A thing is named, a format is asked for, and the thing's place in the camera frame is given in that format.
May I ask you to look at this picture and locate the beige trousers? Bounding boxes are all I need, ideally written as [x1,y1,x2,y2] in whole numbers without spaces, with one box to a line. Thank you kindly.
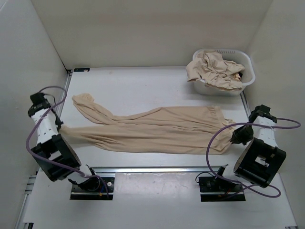
[60,94,234,155]

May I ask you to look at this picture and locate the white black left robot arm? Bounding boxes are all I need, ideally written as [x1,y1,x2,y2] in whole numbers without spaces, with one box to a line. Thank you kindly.
[28,92,101,192]

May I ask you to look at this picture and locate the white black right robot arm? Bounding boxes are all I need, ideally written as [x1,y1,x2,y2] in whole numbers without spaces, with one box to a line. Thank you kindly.
[230,104,286,188]

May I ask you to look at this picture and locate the black corner label sticker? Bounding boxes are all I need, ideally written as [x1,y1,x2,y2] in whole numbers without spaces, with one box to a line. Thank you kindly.
[73,68,90,72]

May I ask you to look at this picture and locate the white laundry basket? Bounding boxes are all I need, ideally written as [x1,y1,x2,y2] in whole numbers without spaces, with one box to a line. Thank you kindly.
[186,49,255,96]

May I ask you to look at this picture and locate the beige clothes pile in basket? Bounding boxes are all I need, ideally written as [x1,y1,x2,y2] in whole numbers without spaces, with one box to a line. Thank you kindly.
[186,50,245,91]

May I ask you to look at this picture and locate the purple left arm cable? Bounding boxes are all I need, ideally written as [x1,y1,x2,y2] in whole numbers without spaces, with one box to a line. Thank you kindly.
[25,86,110,198]

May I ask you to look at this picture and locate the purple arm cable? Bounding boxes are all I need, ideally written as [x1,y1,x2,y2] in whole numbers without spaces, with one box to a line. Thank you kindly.
[25,86,110,198]
[206,117,301,198]

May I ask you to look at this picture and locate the aluminium right side rail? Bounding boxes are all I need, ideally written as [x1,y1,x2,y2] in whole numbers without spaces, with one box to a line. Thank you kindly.
[240,91,251,117]

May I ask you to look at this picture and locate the aluminium left side rail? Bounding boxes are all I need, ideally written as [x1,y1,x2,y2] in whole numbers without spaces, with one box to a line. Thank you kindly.
[14,69,73,229]

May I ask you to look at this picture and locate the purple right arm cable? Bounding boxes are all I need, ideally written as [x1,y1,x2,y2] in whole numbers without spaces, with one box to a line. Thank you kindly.
[206,117,301,198]

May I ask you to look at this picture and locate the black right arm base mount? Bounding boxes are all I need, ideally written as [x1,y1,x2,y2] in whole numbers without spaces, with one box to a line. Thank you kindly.
[195,171,246,202]

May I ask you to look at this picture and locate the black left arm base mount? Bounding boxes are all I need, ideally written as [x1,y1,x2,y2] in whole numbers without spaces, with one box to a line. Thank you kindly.
[70,173,115,201]

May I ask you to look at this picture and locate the aluminium table edge rail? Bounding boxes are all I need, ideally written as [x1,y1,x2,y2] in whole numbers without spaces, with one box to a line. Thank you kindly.
[93,167,210,173]

